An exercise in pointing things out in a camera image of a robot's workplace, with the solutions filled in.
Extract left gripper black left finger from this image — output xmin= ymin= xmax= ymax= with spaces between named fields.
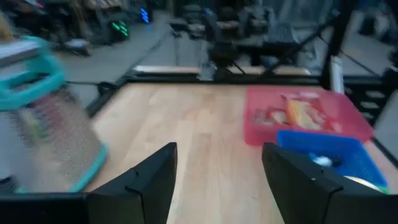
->
xmin=86 ymin=142 xmax=178 ymax=224

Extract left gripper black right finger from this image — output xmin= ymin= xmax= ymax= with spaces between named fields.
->
xmin=262 ymin=142 xmax=353 ymax=224

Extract small silver blue clip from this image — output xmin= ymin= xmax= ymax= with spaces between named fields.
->
xmin=312 ymin=155 xmax=333 ymax=167

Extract cream donut tape roll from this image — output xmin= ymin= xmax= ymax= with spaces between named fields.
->
xmin=343 ymin=175 xmax=383 ymax=192

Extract red cracker packet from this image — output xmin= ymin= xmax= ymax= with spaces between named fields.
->
xmin=323 ymin=119 xmax=343 ymax=133
xmin=251 ymin=107 xmax=289 ymax=126
xmin=281 ymin=93 xmax=327 ymax=130

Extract blue plastic basket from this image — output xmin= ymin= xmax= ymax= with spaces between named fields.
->
xmin=275 ymin=129 xmax=388 ymax=187

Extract teal metal box grater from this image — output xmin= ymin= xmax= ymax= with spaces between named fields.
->
xmin=0 ymin=35 xmax=109 ymax=194

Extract red plastic basket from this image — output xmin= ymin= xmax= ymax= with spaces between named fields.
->
xmin=244 ymin=85 xmax=374 ymax=147

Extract black computer green lights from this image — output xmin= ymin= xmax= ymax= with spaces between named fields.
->
xmin=93 ymin=9 xmax=131 ymax=44

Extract device with blue light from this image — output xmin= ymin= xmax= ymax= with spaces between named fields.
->
xmin=136 ymin=6 xmax=153 ymax=26

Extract black metal table frame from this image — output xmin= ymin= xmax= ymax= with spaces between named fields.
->
xmin=86 ymin=0 xmax=398 ymax=169

